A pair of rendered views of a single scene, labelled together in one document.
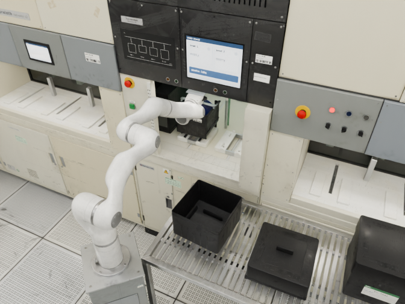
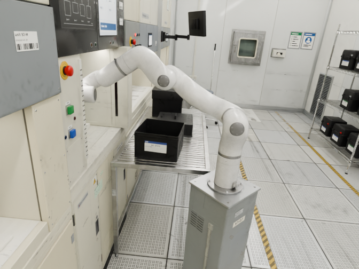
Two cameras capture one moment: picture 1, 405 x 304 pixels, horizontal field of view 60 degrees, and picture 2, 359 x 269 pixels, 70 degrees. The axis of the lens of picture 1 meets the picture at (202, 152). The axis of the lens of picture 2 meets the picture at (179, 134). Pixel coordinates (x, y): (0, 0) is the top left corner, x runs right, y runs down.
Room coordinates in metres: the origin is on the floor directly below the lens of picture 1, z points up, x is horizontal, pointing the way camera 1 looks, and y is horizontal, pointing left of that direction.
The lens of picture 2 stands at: (1.73, 1.46, 1.51)
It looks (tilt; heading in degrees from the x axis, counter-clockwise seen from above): 22 degrees down; 247
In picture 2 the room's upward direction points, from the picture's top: 4 degrees clockwise
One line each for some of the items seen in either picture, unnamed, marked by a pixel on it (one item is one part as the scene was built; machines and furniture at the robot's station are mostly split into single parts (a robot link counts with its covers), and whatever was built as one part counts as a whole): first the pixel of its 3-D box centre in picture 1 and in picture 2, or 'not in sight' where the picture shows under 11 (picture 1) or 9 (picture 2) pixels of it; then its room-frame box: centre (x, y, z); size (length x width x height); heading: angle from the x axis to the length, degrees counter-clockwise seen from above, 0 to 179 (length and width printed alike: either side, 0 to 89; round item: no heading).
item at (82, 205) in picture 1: (94, 217); (233, 134); (1.04, 0.49, 1.07); 0.19 x 0.12 x 0.24; 62
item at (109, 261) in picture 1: (108, 248); (227, 169); (1.02, 0.46, 0.85); 0.19 x 0.19 x 0.18
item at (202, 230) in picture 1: (207, 215); (160, 139); (1.24, -0.03, 0.85); 0.28 x 0.28 x 0.17; 60
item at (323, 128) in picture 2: not in sight; (332, 126); (-1.92, -1.13, 0.31); 0.30 x 0.28 x 0.26; 63
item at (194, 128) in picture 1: (197, 112); not in sight; (1.92, 0.03, 1.06); 0.24 x 0.20 x 0.32; 65
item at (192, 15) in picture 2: not in sight; (184, 26); (0.49, -1.59, 1.57); 0.53 x 0.40 x 0.36; 155
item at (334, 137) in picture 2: not in sight; (344, 135); (-1.76, -0.80, 0.31); 0.30 x 0.28 x 0.26; 65
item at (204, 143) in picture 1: (197, 133); not in sight; (1.92, 0.03, 0.89); 0.22 x 0.21 x 0.04; 155
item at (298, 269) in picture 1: (283, 256); (174, 121); (1.00, -0.39, 0.83); 0.29 x 0.29 x 0.13; 67
